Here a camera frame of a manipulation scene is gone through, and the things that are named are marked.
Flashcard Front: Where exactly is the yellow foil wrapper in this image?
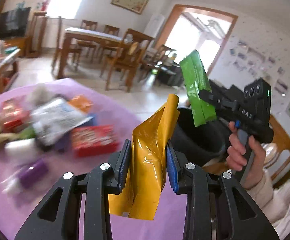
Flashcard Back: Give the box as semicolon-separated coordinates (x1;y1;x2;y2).
109;94;180;220

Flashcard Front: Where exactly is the large red milk carton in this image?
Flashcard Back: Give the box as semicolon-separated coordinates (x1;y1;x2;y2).
71;125;120;158

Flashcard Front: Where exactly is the green snack wrapper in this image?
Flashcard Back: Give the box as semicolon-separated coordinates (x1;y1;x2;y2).
180;50;217;127

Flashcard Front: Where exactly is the orange snack packet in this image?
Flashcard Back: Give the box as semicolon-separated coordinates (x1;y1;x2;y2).
68;95;93;114

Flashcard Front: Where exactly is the white silver plastic bag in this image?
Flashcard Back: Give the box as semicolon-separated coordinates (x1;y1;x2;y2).
30;98;92;146

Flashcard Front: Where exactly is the white paper roll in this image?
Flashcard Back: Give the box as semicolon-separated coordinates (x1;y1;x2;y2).
5;138;40;166

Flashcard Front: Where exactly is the person's right forearm sleeve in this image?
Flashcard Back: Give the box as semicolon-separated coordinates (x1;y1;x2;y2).
248;171;290;239

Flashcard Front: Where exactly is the black trash bin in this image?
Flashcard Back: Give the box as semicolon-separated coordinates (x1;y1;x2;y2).
171;107;231;167

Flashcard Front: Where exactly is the person's right hand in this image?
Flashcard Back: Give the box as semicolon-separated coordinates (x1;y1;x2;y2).
226;121;267;190

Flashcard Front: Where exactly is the blue plastic bag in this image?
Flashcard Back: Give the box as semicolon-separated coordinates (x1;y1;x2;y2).
82;113;97;127

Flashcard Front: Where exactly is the purple small bottle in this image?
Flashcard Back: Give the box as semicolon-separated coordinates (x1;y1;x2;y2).
17;159;49;189

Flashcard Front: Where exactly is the purple tablecloth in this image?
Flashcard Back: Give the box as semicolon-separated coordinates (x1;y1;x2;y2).
0;79;186;239

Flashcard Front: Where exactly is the small red milk carton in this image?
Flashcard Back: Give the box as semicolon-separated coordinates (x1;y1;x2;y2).
2;99;29;133

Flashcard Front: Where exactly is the front wooden dining chair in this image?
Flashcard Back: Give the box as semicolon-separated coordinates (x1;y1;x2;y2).
100;28;154;92

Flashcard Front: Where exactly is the white floor air conditioner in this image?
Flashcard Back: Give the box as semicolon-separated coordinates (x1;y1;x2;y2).
143;14;165;46

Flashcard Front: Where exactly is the wooden dining table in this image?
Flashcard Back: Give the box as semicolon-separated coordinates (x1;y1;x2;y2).
57;27;123;79

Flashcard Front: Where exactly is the tall wooden plant stand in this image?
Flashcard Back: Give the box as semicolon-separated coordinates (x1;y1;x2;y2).
25;11;48;58

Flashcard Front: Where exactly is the framed floral painting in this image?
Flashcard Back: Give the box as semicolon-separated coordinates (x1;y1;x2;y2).
111;0;149;15

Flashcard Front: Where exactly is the black television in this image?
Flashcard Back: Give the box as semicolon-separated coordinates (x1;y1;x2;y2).
0;7;31;40

